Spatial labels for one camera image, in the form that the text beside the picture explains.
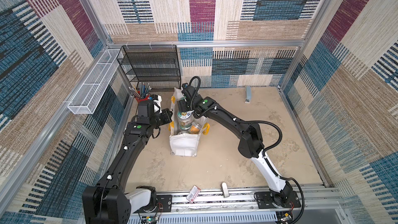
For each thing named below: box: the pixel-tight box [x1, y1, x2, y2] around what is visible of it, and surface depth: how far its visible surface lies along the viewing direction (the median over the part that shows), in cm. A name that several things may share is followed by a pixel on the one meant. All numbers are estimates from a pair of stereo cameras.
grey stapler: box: [244, 85, 252, 104], surface depth 114 cm
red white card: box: [186, 184, 202, 203], surface depth 77 cm
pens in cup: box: [128, 81, 152, 100], surface depth 107 cm
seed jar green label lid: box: [177, 109, 195, 119], surface depth 87 cm
